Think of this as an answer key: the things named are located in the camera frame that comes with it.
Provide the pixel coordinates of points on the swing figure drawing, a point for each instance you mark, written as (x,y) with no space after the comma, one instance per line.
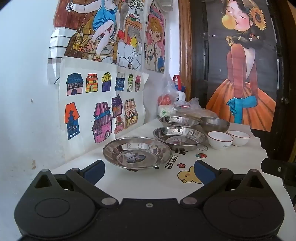
(104,23)

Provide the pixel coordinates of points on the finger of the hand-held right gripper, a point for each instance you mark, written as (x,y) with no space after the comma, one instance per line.
(277,169)

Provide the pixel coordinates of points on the white wrapped bun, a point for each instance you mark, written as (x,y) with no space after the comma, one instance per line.
(166,111)

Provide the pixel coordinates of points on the dark wooden door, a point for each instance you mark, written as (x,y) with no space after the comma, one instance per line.
(198,69)

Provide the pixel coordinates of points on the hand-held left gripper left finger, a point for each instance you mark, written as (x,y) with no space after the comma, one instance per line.
(93,172)

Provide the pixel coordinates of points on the colourful houses drawing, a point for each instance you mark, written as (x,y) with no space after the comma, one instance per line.
(104,92)

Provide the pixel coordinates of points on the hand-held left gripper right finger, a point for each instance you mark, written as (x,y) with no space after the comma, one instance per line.
(203,172)

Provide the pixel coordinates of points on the sunflower figure poster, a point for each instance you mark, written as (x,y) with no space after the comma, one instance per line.
(240,69)

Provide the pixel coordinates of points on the wooden door frame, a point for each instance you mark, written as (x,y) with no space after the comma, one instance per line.
(185,46)

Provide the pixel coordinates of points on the red round food item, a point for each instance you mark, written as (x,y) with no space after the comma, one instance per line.
(164,100)

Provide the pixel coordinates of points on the steel bowl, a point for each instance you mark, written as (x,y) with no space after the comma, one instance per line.
(215,126)

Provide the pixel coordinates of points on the white bowl red rim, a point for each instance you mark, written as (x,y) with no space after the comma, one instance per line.
(240,141)
(217,143)

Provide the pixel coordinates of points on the teddy bear drawing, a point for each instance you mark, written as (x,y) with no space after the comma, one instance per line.
(155,46)

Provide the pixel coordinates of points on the red label packet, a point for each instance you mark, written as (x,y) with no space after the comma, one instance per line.
(183,106)

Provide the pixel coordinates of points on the plastic bag of flatbreads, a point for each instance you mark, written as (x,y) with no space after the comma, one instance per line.
(203,113)

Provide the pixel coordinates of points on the clear plastic bag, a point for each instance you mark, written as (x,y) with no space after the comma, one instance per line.
(170,90)

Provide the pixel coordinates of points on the steel plate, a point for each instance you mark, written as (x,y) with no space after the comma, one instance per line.
(178,120)
(185,136)
(120,150)

